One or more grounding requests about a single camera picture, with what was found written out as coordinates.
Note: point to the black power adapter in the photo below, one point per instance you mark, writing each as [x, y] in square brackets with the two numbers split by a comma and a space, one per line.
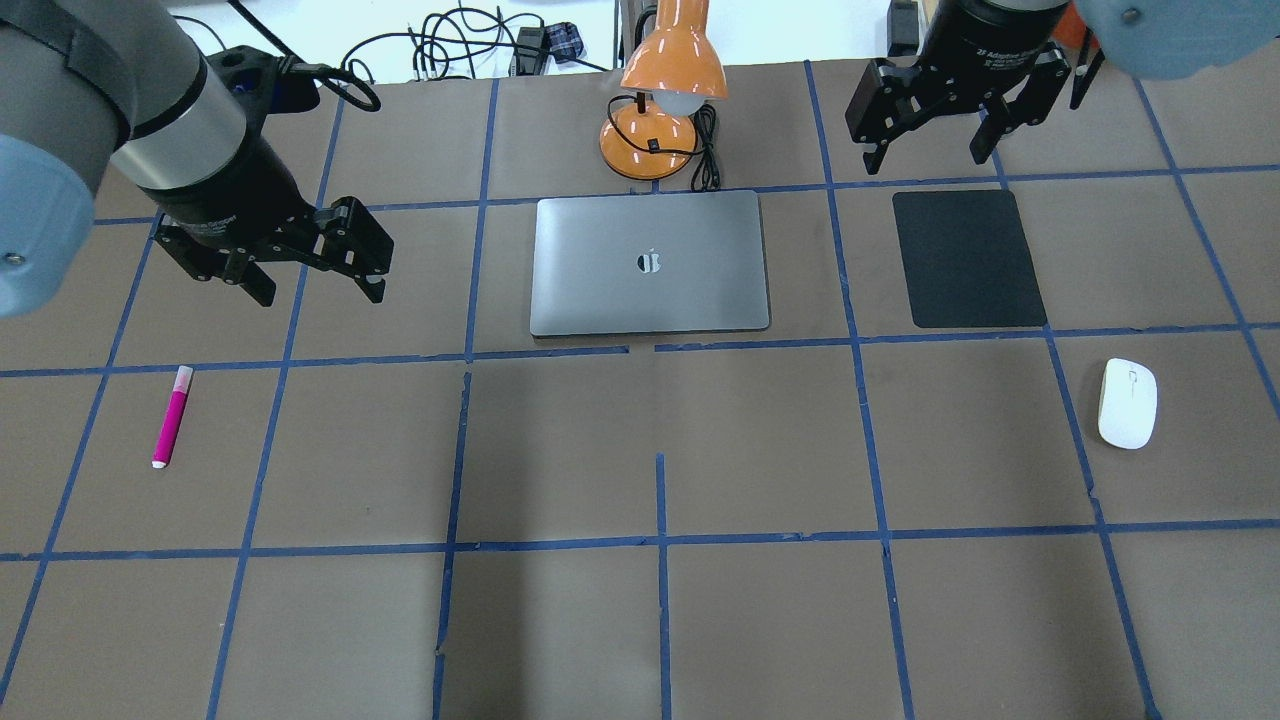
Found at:
[530, 50]

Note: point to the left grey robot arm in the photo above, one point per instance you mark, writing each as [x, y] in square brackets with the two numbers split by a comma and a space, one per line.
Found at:
[92, 85]

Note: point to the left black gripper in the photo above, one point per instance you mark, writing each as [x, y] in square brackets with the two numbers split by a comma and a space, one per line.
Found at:
[232, 196]

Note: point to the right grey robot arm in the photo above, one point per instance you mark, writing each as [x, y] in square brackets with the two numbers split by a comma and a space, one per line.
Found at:
[1172, 39]

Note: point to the black mousepad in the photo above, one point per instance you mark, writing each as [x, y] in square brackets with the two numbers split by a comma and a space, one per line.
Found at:
[966, 260]

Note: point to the silver closed laptop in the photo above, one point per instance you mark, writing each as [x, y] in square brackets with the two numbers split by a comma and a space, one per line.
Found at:
[649, 264]

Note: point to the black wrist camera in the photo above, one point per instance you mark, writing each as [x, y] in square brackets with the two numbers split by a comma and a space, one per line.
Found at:
[264, 84]

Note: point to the white computer mouse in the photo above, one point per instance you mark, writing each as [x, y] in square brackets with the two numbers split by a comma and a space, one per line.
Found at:
[1128, 406]

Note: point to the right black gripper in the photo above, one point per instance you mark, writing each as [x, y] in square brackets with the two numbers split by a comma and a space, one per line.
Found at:
[978, 45]

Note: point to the pink marker pen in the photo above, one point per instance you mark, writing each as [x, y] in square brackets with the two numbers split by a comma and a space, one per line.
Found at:
[174, 411]

